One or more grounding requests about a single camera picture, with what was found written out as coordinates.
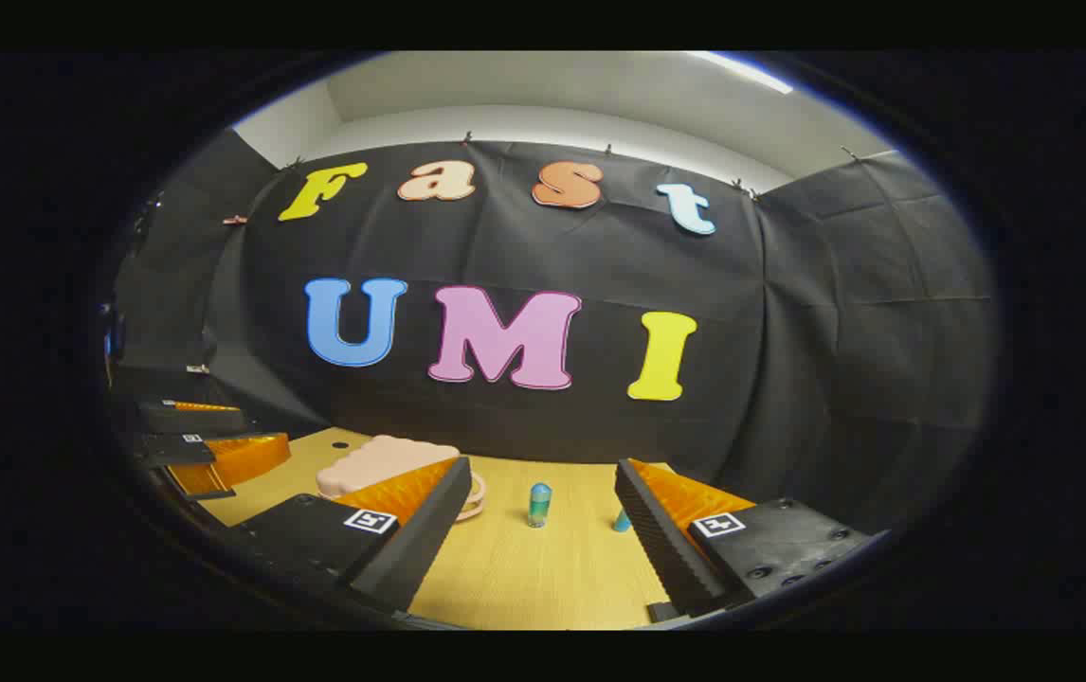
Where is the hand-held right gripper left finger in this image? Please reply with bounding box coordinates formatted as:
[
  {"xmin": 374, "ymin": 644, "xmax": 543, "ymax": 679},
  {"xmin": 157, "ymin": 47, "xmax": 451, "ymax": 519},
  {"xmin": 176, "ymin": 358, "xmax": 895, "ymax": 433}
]
[{"xmin": 221, "ymin": 457, "xmax": 474, "ymax": 615}]

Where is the pink suitcase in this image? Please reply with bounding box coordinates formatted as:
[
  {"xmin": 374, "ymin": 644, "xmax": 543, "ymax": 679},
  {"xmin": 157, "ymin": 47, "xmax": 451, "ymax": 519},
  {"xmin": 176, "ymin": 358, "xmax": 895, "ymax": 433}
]
[{"xmin": 316, "ymin": 435, "xmax": 487, "ymax": 523}]

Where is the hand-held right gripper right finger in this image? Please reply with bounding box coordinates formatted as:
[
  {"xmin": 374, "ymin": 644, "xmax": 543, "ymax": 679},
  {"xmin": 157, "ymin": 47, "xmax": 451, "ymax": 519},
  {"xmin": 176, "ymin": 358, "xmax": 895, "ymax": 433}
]
[{"xmin": 614, "ymin": 458, "xmax": 890, "ymax": 623}]

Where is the black backdrop cloth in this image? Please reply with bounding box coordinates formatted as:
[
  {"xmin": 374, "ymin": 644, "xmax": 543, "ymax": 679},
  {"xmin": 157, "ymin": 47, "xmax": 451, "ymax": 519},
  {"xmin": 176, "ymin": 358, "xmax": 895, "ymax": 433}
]
[{"xmin": 107, "ymin": 128, "xmax": 999, "ymax": 536}]

